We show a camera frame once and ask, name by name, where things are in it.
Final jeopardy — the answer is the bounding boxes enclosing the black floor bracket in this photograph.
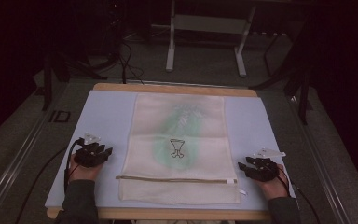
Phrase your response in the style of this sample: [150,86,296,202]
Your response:
[48,109,72,123]

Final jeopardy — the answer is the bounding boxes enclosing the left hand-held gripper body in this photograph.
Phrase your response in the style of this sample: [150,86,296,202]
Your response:
[74,133,106,169]

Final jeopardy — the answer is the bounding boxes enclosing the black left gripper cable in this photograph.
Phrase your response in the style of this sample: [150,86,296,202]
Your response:
[14,137,86,224]

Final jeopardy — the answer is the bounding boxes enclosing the light blue table mat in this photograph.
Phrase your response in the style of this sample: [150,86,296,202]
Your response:
[44,90,296,212]

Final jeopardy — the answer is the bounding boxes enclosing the white mesh laundry bag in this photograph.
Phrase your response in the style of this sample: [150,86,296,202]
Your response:
[115,92,249,205]

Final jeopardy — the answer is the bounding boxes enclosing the metal floor rail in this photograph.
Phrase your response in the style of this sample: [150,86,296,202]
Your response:
[0,92,68,224]
[287,94,353,224]

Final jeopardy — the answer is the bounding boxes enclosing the person's left hand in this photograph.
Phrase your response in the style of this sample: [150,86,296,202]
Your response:
[67,154,104,183]

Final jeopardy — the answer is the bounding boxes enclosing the black floor cables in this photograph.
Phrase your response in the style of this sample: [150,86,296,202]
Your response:
[117,39,145,86]

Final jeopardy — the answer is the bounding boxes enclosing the green garment with print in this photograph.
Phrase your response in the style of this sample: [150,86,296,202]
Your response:
[151,103,205,171]

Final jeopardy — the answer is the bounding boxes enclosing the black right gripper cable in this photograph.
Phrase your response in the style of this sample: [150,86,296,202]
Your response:
[276,163,322,224]

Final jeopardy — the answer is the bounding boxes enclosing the white metal stand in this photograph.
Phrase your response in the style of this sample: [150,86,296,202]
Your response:
[150,0,257,78]

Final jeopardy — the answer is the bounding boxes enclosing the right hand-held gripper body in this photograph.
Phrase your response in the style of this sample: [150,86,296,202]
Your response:
[247,147,287,183]

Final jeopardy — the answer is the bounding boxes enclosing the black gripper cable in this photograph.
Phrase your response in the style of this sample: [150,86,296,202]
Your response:
[276,163,322,224]
[14,137,86,224]

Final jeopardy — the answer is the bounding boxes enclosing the dark metal stand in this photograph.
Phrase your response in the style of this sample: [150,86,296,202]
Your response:
[34,46,109,112]
[249,18,314,126]

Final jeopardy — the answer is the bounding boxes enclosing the wooden table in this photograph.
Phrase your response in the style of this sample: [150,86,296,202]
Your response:
[46,82,273,222]

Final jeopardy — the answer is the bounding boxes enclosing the person's right hand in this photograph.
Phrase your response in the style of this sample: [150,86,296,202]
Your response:
[254,163,291,201]

